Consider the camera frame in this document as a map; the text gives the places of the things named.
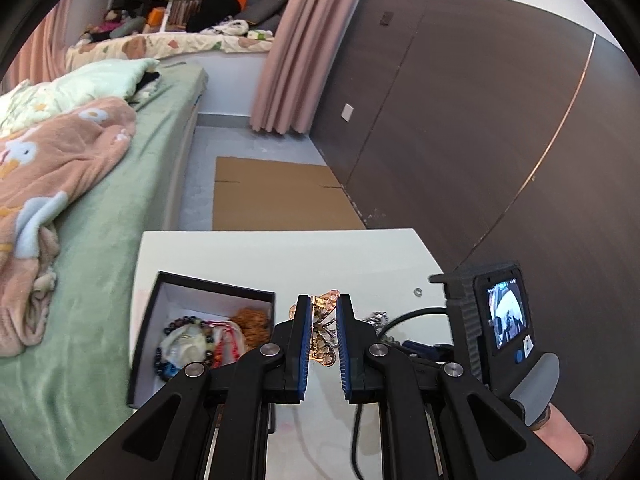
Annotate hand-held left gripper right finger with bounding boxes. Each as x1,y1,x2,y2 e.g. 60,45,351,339
335,294,577,480

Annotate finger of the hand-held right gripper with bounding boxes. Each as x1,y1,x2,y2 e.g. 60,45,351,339
396,339,455,367

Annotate silver chain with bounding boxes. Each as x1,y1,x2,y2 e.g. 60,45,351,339
367,311,397,334

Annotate pale green quilt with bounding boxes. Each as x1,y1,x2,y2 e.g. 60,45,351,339
0,57,161,137

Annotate pile of stuffed toys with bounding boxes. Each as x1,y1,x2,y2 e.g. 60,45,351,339
79,7,152,44

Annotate black cable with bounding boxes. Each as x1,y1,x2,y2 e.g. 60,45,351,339
349,400,367,480
376,306,452,337

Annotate pink curtain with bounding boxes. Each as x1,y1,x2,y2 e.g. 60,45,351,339
9,0,72,92
248,0,374,137

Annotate flat cardboard sheet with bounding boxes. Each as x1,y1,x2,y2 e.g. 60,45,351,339
212,156,369,232

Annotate person's right forearm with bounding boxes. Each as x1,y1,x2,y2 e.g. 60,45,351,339
529,402,597,477

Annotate red string bracelet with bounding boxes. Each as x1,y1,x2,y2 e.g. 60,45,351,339
206,320,247,367

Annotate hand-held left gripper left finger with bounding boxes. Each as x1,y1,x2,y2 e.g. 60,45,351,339
65,294,314,480

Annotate pale green jade piece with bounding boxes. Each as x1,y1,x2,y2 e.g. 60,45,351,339
159,327,214,369

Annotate dark bead bracelet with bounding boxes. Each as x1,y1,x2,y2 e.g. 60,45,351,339
152,314,224,380

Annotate dark wooden wardrobe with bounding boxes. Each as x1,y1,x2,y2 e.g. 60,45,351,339
309,0,640,480

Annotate patterned cream quilt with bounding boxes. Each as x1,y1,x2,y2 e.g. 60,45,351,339
64,31,275,69

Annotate grey pillow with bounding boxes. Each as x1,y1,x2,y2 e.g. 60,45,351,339
234,0,296,31

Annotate pink flowered blanket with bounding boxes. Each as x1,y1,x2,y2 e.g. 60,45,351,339
0,97,139,359

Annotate brown bead bracelet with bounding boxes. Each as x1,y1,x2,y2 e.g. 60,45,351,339
230,308,274,354

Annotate black jewelry box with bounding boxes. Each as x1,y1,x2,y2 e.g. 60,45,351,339
126,270,278,410

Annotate bed with green sheet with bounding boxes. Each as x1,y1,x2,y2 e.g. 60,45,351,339
0,57,210,480

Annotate black bag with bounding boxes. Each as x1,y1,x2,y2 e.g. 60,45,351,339
187,0,242,34

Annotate gold butterfly ornament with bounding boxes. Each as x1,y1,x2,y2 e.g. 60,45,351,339
290,288,342,369

